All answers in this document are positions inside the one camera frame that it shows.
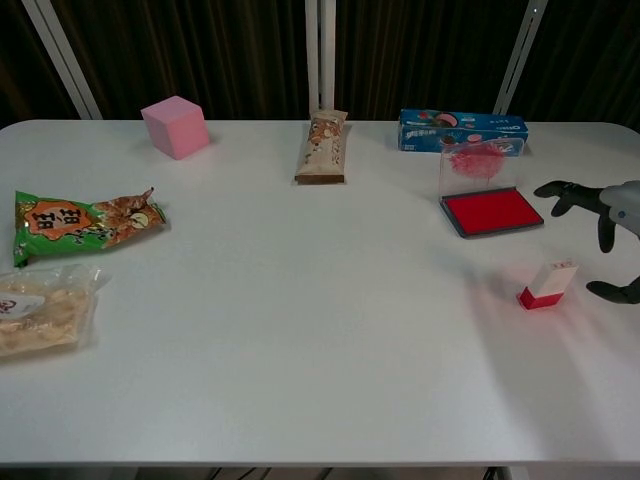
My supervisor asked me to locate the white upright frame pole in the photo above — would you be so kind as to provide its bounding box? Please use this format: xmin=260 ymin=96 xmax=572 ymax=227
xmin=304 ymin=0 xmax=337 ymax=114

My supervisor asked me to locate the blue Oreo cookie box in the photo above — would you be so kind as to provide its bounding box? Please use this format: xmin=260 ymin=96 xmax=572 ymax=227
xmin=398 ymin=108 xmax=530 ymax=154

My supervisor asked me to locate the red and white stamp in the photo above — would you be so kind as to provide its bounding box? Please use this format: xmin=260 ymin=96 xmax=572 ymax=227
xmin=531 ymin=259 xmax=580 ymax=300

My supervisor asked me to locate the red ink pad, clear lid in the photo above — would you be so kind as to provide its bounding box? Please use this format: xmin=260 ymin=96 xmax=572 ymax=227
xmin=438 ymin=139 xmax=545 ymax=240

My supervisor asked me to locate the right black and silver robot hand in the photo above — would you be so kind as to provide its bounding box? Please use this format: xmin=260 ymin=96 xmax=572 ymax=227
xmin=533 ymin=180 xmax=640 ymax=306

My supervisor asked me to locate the clear bag of beige snacks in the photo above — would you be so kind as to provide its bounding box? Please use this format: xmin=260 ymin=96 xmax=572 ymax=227
xmin=0 ymin=263 xmax=111 ymax=359

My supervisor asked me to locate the white slanted frame pole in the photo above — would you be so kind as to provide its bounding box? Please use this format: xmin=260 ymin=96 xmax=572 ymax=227
xmin=20 ymin=0 xmax=104 ymax=120
xmin=492 ymin=0 xmax=546 ymax=115

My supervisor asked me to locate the beige snack bar packet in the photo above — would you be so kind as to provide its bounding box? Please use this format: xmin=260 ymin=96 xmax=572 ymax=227
xmin=293 ymin=108 xmax=349 ymax=186

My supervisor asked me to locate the dark pleated curtain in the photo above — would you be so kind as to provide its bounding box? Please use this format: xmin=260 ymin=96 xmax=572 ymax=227
xmin=0 ymin=0 xmax=640 ymax=130

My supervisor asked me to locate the pink foam cube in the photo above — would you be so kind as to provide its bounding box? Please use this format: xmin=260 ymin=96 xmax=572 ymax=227
xmin=140 ymin=95 xmax=211 ymax=161

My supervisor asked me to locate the green and orange snack bag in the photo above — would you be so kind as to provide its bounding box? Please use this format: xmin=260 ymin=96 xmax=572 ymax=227
xmin=12 ymin=187 xmax=169 ymax=268

